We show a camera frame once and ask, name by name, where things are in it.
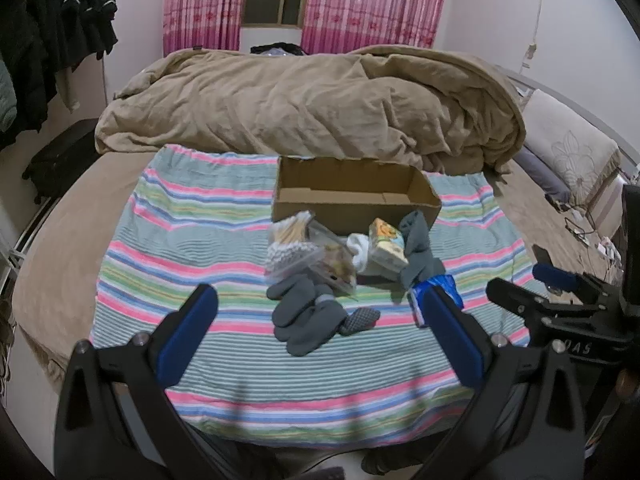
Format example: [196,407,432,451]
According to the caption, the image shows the metal bed headboard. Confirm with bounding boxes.
[500,66,640,173]

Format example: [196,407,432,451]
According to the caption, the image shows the dark cloth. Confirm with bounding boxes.
[360,452,427,477]

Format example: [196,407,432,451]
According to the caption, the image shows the white floral pillow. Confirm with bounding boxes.
[522,89,622,207]

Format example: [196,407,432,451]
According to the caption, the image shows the black suitcase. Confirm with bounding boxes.
[21,119,102,203]

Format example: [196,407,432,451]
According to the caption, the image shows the brown cardboard box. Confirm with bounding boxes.
[271,156,442,236]

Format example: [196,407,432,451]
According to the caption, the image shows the clear plastic bag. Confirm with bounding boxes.
[307,222,358,293]

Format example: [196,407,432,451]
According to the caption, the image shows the small checkered sock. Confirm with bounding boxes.
[339,308,381,337]

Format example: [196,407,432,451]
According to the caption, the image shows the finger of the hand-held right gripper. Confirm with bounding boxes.
[486,277,553,328]
[531,244,621,311]

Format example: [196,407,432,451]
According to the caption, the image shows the grey pillow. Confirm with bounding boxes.
[512,147,572,204]

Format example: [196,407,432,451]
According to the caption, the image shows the hanging dark clothes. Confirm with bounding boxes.
[0,0,119,150]

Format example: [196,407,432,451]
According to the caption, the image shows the yellow cartoon tissue packet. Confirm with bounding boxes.
[367,218,408,267]

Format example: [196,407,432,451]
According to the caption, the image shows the bag of cotton swabs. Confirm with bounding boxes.
[267,212,321,281]

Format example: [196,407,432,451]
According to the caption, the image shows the charger cables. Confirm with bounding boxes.
[547,197,623,273]

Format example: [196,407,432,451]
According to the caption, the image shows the black bag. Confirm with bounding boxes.
[250,42,307,57]

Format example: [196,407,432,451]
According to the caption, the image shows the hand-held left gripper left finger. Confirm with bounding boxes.
[54,282,236,480]

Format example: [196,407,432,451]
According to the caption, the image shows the beige duvet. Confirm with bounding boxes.
[95,46,527,173]

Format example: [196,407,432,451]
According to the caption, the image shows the blue snack packet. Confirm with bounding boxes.
[407,274,465,328]

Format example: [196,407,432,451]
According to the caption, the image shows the striped towel blanket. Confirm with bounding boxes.
[90,144,531,448]

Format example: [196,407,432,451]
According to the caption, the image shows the pink curtain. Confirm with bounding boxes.
[300,0,453,56]
[162,0,251,58]

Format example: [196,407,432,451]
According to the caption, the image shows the long grey sock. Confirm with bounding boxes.
[398,211,445,288]

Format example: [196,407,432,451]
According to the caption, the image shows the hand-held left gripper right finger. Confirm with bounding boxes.
[415,287,586,480]

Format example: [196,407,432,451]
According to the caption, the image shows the white sock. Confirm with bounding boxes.
[346,232,382,277]

